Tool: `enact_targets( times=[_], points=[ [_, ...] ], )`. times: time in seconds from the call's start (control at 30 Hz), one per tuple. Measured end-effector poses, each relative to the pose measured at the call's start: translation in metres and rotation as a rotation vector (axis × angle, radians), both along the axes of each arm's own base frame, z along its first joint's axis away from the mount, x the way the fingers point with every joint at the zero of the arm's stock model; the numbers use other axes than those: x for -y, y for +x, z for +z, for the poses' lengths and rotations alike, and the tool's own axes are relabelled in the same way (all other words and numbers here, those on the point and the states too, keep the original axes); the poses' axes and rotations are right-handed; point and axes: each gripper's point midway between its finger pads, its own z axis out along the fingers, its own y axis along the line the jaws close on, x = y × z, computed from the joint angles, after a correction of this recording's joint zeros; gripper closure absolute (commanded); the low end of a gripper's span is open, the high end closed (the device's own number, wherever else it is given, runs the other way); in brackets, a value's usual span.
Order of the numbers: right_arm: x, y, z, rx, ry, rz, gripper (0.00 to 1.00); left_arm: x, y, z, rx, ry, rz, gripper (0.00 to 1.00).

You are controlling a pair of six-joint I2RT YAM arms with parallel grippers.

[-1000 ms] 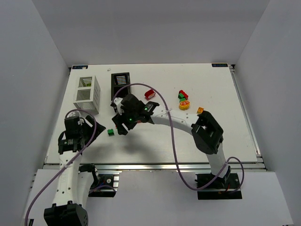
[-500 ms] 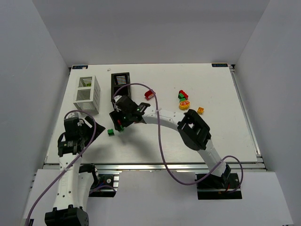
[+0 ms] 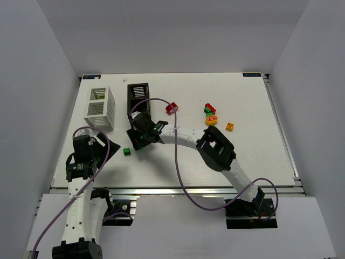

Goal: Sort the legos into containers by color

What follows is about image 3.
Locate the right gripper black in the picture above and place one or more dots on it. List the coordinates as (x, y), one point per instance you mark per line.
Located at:
(135, 141)

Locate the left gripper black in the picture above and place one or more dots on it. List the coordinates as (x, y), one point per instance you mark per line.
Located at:
(107, 147)

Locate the yellow orange-slice round brick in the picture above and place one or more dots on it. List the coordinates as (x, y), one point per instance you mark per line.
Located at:
(211, 120)

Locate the red and green brick stack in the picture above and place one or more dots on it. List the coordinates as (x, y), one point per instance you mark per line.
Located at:
(209, 110)

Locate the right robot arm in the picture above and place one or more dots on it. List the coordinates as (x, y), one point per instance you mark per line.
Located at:
(215, 149)

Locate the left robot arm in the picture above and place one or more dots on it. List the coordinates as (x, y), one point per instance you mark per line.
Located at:
(88, 205)

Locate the red rounded flower brick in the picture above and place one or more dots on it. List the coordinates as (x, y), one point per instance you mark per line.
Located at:
(171, 108)

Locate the black slotted container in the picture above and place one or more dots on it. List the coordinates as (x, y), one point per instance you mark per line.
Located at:
(135, 94)

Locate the white slotted container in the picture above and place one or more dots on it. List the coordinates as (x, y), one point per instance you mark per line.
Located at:
(100, 113)

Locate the small orange brick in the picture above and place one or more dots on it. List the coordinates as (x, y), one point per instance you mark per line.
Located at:
(230, 127)

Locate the blue label right corner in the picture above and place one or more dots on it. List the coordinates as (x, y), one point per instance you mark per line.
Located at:
(251, 74)

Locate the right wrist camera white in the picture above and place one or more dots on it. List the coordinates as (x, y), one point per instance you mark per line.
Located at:
(134, 114)

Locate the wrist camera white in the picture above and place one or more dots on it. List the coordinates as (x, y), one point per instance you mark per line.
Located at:
(84, 131)
(134, 114)

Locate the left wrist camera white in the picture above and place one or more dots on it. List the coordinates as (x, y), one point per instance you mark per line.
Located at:
(84, 131)

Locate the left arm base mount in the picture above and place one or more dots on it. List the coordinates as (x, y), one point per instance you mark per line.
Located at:
(117, 211)

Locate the aluminium table rail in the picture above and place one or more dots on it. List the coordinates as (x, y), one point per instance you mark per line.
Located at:
(298, 190)

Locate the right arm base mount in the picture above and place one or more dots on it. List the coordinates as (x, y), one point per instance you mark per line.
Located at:
(239, 215)

